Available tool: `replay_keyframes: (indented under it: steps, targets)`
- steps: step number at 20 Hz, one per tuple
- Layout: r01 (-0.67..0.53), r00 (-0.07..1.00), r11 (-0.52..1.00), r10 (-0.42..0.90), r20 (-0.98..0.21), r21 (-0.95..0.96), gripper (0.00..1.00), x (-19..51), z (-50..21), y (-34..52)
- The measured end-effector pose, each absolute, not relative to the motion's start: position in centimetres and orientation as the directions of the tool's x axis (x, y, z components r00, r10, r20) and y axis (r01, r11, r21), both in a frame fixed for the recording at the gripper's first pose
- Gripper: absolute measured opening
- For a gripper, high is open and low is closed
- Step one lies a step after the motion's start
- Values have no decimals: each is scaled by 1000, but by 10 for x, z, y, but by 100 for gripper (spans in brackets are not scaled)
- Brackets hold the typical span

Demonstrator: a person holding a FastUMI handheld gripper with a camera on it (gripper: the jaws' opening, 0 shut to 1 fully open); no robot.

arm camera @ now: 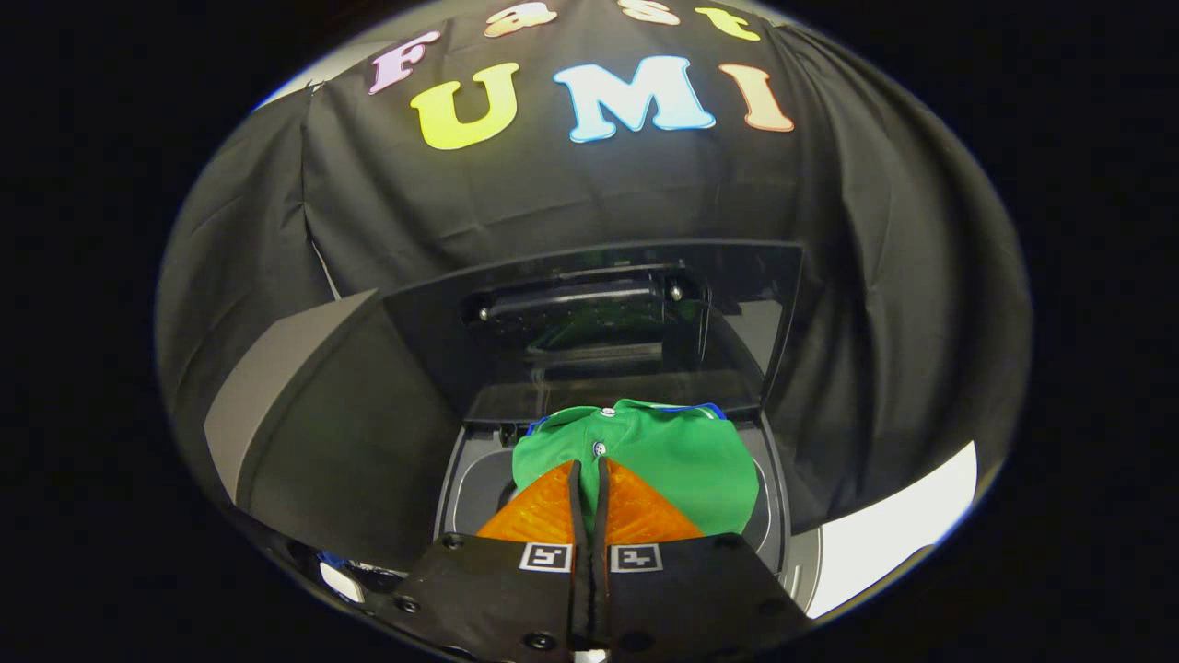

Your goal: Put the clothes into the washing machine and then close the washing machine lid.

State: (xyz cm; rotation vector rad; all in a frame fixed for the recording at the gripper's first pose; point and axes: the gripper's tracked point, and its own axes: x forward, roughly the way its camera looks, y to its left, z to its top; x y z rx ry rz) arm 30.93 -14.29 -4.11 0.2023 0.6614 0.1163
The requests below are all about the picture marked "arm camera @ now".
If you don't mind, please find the grey washing machine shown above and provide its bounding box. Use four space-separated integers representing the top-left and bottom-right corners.
433 410 825 614

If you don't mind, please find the white flat board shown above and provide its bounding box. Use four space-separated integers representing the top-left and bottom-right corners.
811 440 980 621

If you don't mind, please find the black backdrop cloth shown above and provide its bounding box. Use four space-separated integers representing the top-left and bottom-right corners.
155 0 1033 537

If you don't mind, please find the dark cabinet with beige front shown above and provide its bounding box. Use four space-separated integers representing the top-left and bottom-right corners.
203 288 463 574

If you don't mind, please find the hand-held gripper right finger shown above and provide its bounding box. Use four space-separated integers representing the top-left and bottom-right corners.
594 456 817 663

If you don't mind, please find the green polo shirt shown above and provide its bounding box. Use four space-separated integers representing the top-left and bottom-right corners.
511 399 762 541

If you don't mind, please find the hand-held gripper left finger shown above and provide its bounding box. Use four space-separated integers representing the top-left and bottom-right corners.
382 458 596 663

